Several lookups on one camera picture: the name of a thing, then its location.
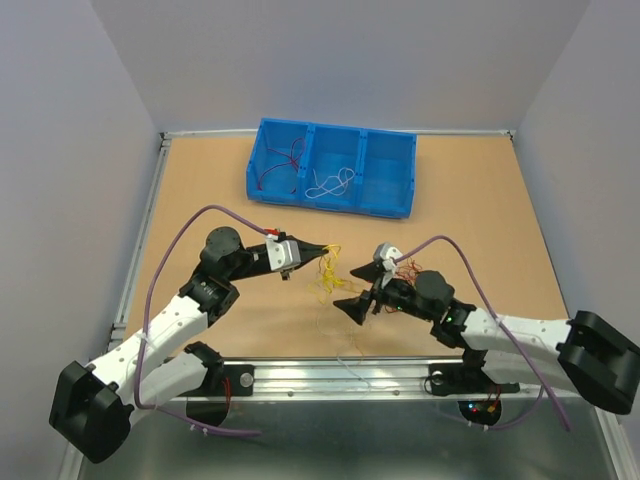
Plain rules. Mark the aluminium rail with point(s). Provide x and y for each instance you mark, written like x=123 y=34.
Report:
x=332 y=379
x=117 y=330

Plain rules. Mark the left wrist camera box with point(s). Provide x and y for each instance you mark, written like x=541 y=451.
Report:
x=283 y=255

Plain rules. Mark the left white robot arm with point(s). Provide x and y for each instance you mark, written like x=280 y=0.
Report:
x=96 y=405

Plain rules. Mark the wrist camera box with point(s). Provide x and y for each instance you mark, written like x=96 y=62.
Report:
x=283 y=255
x=387 y=254

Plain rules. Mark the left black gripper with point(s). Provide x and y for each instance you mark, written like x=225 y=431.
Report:
x=308 y=252

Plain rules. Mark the blue three-compartment bin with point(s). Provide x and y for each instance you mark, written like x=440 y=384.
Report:
x=335 y=168

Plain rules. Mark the aluminium front rail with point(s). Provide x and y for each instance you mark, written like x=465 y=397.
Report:
x=332 y=379

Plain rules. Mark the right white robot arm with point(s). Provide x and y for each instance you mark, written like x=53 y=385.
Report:
x=584 y=354

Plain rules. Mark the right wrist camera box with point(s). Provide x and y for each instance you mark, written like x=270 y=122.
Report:
x=387 y=254

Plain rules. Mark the aluminium left rail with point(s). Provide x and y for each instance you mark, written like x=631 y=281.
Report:
x=117 y=330

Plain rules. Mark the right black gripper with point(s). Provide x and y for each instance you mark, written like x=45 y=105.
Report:
x=357 y=307

